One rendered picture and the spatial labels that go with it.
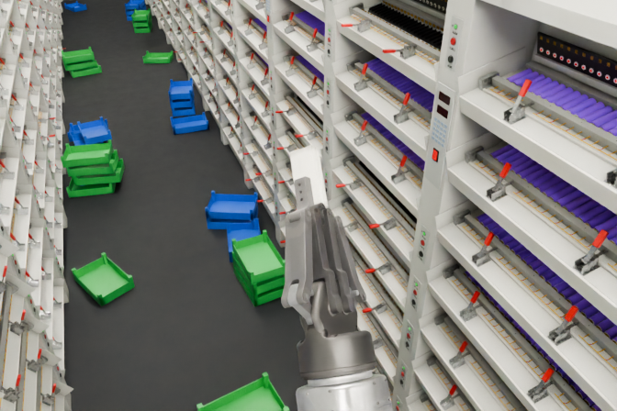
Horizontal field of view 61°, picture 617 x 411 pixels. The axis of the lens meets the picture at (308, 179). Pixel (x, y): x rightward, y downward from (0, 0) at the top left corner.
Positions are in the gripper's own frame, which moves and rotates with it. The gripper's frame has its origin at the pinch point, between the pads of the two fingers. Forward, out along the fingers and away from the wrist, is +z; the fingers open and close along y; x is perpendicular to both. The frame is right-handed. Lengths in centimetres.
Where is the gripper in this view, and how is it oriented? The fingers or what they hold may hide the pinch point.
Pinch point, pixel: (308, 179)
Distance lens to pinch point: 56.7
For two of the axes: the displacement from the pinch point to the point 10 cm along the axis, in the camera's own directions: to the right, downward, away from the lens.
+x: -8.2, 2.9, 4.9
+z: -1.5, -9.4, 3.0
